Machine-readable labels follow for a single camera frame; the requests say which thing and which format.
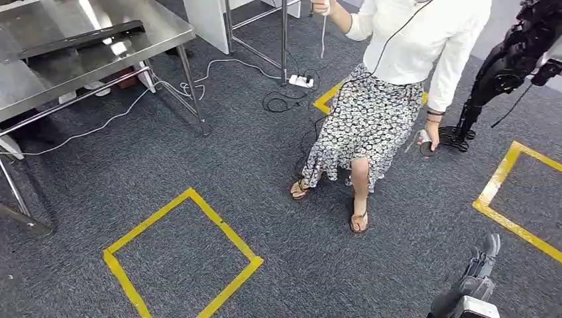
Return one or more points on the person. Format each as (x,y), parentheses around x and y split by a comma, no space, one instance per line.
(395,48)

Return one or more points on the black plastic plate frame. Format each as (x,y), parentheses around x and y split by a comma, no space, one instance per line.
(88,39)

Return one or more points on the steel table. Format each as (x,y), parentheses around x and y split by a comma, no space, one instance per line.
(66,74)

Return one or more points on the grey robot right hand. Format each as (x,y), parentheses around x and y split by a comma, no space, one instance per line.
(481,281)

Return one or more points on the person's left hand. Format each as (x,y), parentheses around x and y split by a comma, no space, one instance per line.
(433,131)

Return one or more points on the white panel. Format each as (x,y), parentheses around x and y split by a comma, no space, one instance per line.
(204,22)

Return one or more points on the person's right hand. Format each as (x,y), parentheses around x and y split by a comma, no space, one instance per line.
(322,6)

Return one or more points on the white power strip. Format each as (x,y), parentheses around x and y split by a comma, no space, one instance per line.
(300,81)

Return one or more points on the steel frame stand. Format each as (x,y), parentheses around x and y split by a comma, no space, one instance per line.
(284,39)

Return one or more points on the black robot on stand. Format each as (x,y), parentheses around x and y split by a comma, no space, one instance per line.
(505,66)

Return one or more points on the brown sandal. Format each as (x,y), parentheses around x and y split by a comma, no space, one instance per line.
(359,223)
(300,189)

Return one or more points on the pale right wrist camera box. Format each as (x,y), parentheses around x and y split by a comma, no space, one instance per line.
(478,309)

